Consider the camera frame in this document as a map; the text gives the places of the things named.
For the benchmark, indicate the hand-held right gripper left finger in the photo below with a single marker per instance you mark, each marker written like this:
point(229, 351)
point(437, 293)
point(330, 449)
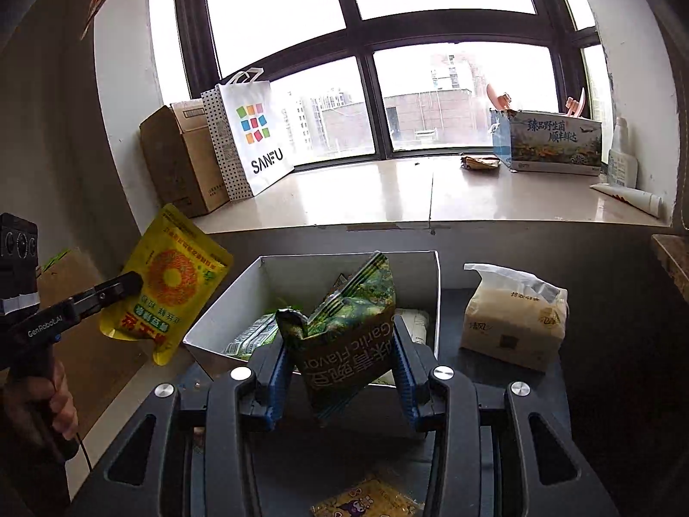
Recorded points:
point(277, 388)

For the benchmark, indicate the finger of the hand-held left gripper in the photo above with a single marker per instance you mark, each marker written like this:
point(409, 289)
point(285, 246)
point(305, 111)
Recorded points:
point(107, 289)

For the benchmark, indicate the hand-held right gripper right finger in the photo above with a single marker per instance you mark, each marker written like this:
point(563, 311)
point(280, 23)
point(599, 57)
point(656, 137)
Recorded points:
point(406, 388)

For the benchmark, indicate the green white snack packet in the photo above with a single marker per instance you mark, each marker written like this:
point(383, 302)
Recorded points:
point(253, 334)

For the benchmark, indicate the long white snack packet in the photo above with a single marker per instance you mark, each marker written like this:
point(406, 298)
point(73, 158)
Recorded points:
point(414, 326)

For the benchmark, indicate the yellow snack pouch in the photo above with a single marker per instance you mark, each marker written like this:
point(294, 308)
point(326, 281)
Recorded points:
point(172, 280)

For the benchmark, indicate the dark green snack packet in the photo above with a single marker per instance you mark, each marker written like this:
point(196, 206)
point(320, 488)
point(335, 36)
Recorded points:
point(344, 355)

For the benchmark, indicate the white cardboard box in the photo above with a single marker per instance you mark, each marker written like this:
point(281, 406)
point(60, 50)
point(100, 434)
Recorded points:
point(301, 274)

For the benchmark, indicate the brown triangular snack packet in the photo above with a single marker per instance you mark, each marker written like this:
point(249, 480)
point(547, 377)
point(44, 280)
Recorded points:
point(338, 285)

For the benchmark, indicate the person's left forearm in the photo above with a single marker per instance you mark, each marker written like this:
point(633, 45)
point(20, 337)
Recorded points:
point(27, 474)

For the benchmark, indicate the person's left hand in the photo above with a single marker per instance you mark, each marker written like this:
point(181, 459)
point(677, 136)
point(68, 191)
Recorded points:
point(48, 406)

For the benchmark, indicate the large beige carton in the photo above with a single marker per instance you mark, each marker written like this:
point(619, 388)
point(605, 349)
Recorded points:
point(107, 377)

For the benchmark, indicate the yellow cartoon snack packet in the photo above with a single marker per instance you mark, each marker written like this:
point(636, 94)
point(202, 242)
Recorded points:
point(366, 501)

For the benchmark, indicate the soft tissue pack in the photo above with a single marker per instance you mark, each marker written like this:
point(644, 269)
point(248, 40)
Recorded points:
point(511, 323)

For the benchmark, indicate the tall brown cardboard box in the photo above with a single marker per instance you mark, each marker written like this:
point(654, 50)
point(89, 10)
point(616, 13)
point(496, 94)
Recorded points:
point(183, 167)

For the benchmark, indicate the white dotted shopping bag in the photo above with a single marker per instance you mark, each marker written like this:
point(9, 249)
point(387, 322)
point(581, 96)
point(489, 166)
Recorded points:
point(258, 134)

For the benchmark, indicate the crumpled brown packet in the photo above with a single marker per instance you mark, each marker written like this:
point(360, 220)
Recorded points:
point(480, 162)

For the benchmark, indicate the blue printed carton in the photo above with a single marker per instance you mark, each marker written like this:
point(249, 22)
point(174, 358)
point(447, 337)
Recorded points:
point(554, 142)

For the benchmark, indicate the white tube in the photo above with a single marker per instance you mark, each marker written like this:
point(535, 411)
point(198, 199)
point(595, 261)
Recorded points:
point(627, 199)

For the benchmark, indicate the marble side shelf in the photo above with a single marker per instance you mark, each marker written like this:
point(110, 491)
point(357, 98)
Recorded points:
point(673, 264)

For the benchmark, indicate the pink plastic utensil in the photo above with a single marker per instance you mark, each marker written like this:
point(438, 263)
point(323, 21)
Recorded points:
point(575, 105)
point(498, 98)

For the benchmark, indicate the white plastic bottle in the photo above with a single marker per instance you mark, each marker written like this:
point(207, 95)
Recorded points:
point(623, 159)

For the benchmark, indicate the black window frame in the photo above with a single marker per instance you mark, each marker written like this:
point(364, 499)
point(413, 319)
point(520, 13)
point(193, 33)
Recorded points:
point(363, 46)

